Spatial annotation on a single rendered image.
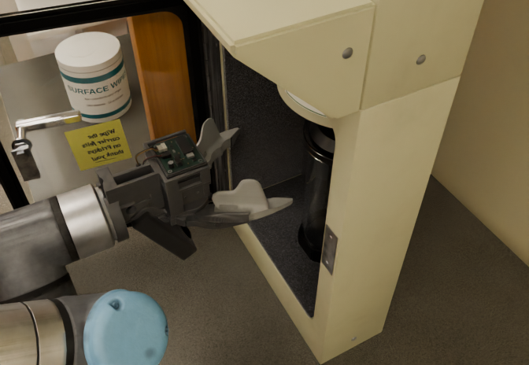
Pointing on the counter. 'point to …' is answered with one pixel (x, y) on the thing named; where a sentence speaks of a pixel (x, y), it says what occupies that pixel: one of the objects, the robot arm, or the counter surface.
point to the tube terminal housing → (384, 147)
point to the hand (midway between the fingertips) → (264, 167)
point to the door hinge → (212, 65)
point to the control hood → (287, 28)
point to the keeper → (329, 249)
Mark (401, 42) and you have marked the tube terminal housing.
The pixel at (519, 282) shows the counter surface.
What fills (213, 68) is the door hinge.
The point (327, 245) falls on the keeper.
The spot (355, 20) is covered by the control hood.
